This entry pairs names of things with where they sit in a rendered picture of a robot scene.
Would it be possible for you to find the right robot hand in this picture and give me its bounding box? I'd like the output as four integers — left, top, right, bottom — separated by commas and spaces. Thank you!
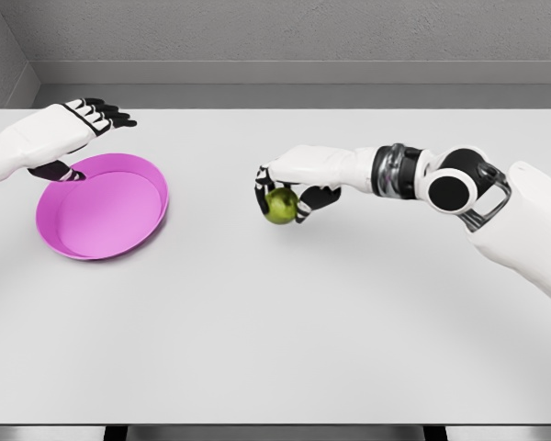
254, 144, 346, 225

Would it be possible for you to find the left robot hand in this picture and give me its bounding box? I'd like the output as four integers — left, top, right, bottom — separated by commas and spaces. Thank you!
7, 97, 138, 183

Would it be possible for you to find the green apple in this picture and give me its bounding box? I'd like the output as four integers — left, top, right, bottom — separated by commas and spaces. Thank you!
264, 186, 300, 226

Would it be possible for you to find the pink round plate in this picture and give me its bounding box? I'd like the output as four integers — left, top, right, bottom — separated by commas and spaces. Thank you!
35, 153, 170, 262

